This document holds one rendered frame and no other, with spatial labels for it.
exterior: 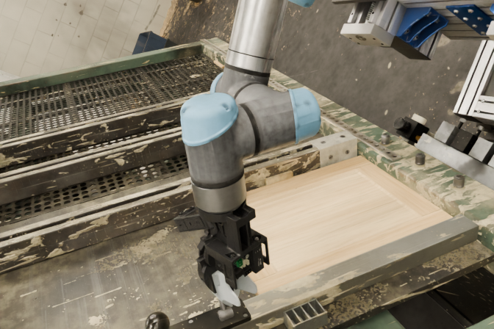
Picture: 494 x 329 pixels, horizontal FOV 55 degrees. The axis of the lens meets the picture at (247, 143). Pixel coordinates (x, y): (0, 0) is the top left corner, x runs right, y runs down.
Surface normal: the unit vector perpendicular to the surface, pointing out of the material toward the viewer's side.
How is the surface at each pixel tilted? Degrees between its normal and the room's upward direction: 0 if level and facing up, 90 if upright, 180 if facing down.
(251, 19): 47
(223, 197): 81
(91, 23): 90
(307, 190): 54
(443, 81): 0
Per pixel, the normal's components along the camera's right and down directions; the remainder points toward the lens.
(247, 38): -0.32, 0.18
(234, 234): -0.73, 0.37
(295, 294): -0.10, -0.89
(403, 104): -0.80, -0.31
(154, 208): 0.40, 0.38
